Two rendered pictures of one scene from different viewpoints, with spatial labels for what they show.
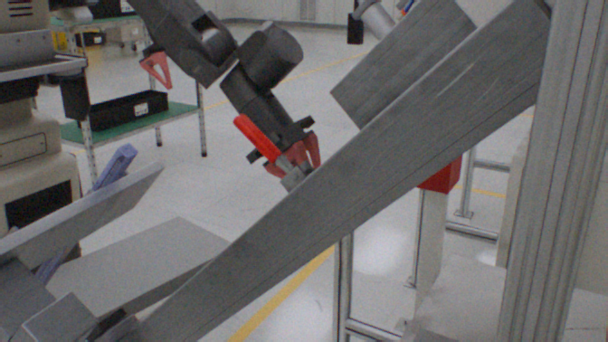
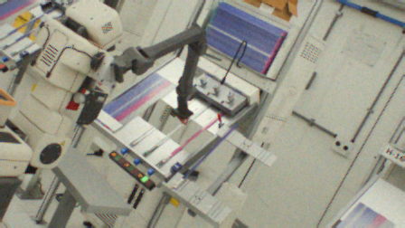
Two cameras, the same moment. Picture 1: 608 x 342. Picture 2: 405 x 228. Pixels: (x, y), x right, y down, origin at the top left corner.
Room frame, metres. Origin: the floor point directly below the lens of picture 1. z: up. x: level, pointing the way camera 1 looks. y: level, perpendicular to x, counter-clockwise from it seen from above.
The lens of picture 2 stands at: (0.45, 2.89, 1.53)
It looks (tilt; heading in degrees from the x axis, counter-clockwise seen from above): 9 degrees down; 273
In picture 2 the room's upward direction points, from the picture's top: 27 degrees clockwise
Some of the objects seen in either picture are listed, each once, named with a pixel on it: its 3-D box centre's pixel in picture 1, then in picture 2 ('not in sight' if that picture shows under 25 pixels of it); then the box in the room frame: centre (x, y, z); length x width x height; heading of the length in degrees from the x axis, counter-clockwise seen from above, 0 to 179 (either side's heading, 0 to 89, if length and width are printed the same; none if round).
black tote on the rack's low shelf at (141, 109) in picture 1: (125, 109); not in sight; (3.04, 1.09, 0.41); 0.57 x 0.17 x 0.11; 150
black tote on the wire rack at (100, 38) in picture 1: (86, 39); not in sight; (6.76, 2.79, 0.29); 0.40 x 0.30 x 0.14; 150
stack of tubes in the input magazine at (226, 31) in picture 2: not in sight; (245, 38); (0.57, -0.30, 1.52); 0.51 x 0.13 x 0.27; 150
